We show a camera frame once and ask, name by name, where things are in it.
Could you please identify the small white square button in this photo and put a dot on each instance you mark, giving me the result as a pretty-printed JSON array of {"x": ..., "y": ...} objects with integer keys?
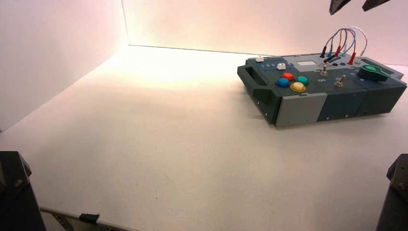
[
  {"x": 280, "y": 66},
  {"x": 259, "y": 59}
]

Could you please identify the black clamp clip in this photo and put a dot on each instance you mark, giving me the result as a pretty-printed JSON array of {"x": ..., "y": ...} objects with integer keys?
[{"x": 89, "y": 218}]

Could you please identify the white label display window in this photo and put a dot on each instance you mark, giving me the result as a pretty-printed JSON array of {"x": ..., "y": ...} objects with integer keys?
[{"x": 306, "y": 63}]

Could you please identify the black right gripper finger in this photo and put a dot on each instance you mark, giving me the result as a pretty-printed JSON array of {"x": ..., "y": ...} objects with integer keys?
[
  {"x": 337, "y": 4},
  {"x": 373, "y": 3}
]

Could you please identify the blue dome push button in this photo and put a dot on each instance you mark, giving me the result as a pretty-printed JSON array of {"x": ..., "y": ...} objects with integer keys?
[{"x": 282, "y": 83}]

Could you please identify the teal dome push button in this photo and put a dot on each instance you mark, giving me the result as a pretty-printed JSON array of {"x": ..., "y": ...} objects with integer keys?
[{"x": 302, "y": 80}]

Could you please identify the green rotary knob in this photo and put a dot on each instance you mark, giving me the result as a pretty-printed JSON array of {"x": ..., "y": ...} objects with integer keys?
[{"x": 372, "y": 73}]

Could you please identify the dark green grey control box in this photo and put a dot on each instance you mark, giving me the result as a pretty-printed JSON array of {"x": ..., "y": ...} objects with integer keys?
[{"x": 299, "y": 108}]

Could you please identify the red dome push button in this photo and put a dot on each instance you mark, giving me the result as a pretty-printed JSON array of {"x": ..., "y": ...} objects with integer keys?
[{"x": 288, "y": 76}]

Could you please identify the metal table edge rail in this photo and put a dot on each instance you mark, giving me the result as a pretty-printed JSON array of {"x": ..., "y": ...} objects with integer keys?
[{"x": 63, "y": 220}]

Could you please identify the metal toggle switch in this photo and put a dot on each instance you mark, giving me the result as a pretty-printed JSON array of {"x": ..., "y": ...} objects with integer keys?
[
  {"x": 324, "y": 70},
  {"x": 340, "y": 81}
]

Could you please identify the black banana plug lead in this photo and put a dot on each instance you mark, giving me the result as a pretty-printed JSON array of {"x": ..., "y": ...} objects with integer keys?
[{"x": 329, "y": 59}]

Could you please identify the yellow dome push button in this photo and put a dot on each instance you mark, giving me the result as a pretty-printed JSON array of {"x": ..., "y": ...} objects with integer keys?
[{"x": 298, "y": 86}]

